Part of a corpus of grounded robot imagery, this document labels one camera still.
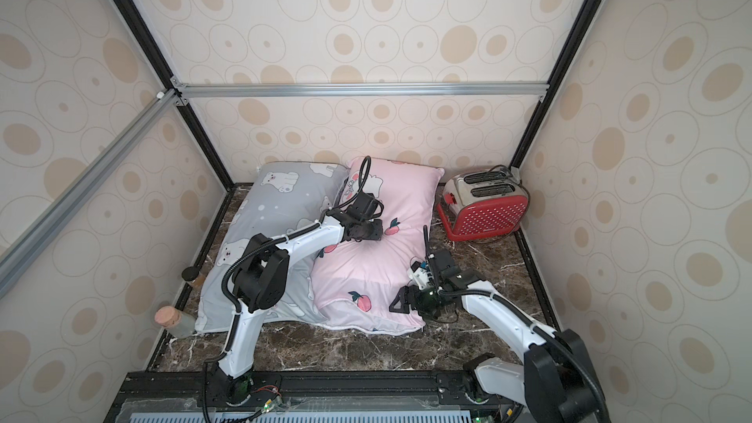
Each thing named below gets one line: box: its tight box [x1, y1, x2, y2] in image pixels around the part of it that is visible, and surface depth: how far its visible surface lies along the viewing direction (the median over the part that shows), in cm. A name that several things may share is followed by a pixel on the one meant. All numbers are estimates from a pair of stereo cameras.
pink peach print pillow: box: [311, 156, 446, 336], surface depth 87 cm
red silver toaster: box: [436, 169, 530, 242], surface depth 99 cm
